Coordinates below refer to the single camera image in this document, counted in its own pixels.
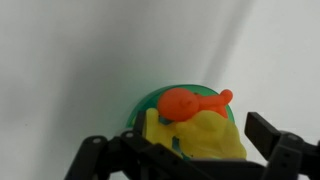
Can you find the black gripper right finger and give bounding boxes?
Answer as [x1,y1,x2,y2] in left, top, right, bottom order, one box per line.
[244,111,320,180]

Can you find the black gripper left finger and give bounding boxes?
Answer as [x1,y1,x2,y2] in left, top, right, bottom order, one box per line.
[64,110,214,180]

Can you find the pale yellow toy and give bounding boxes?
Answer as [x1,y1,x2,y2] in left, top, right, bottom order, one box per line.
[174,109,248,160]

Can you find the green bowl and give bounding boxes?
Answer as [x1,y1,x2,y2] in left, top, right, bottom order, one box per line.
[125,83,236,134]

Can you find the teal gear toy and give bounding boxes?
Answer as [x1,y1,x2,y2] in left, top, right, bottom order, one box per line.
[157,115,174,127]

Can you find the orange toy figure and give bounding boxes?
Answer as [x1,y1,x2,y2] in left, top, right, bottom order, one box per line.
[156,87,234,123]

